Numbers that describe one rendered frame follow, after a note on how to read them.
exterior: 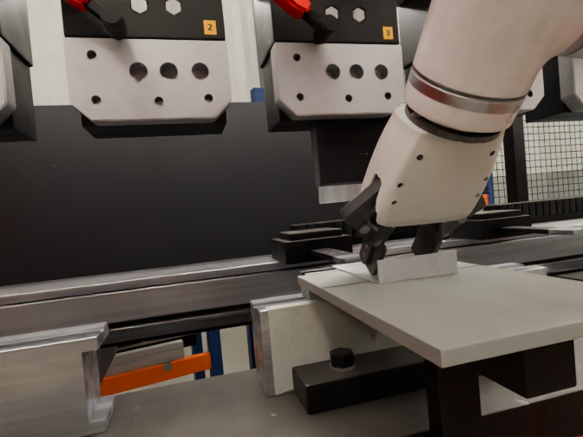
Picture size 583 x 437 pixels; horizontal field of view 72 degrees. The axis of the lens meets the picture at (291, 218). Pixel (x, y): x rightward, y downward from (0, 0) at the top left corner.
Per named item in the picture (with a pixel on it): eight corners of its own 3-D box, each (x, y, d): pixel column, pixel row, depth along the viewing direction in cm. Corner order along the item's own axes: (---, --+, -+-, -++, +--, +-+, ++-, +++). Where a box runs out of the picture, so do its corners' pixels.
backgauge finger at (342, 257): (315, 278, 51) (311, 239, 51) (271, 258, 76) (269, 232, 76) (399, 267, 54) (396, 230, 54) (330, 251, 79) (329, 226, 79)
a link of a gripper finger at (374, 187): (418, 155, 35) (420, 201, 38) (334, 188, 34) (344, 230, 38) (424, 163, 34) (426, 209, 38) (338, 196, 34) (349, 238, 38)
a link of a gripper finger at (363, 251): (381, 205, 39) (365, 253, 43) (350, 208, 38) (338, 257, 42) (396, 228, 37) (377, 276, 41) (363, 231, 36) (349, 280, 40)
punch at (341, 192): (322, 203, 47) (315, 122, 47) (317, 204, 49) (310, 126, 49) (398, 197, 50) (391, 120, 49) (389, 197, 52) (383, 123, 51)
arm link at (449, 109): (487, 56, 34) (473, 90, 36) (393, 55, 32) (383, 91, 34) (559, 100, 28) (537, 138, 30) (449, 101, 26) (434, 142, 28)
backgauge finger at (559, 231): (553, 245, 61) (550, 213, 61) (445, 238, 86) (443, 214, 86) (612, 238, 64) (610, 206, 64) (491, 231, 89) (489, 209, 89)
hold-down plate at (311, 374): (308, 416, 39) (305, 386, 39) (293, 393, 44) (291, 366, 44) (553, 360, 47) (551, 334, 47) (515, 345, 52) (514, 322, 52)
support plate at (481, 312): (442, 369, 20) (440, 349, 20) (298, 284, 46) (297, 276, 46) (691, 314, 25) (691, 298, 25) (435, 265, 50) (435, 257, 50)
